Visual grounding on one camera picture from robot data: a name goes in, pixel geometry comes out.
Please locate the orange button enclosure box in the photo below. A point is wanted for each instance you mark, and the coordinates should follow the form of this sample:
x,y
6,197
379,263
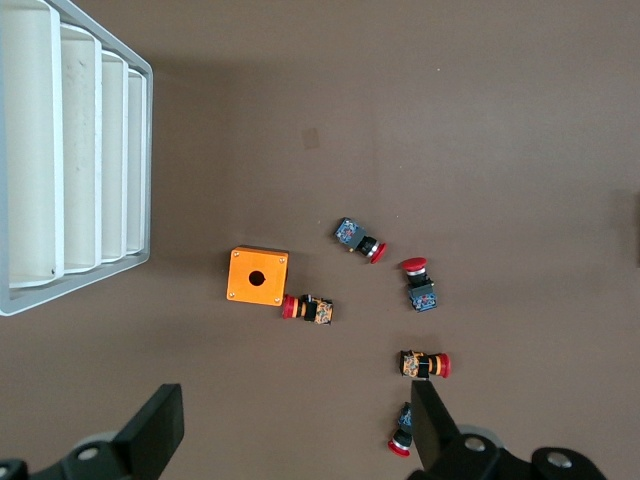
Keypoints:
x,y
240,280

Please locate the red button with blue block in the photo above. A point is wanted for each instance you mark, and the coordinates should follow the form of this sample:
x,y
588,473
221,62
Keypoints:
x,y
400,444
350,232
422,295

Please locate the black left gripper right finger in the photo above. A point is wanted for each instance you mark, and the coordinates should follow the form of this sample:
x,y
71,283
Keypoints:
x,y
435,435

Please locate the white stepped storage rack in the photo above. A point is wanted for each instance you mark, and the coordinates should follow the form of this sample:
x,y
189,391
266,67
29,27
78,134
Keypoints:
x,y
30,150

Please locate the red button with orange block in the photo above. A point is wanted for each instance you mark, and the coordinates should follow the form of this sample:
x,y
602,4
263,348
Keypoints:
x,y
320,311
415,363

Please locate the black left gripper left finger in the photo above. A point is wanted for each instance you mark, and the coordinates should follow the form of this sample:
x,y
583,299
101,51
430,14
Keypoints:
x,y
150,435

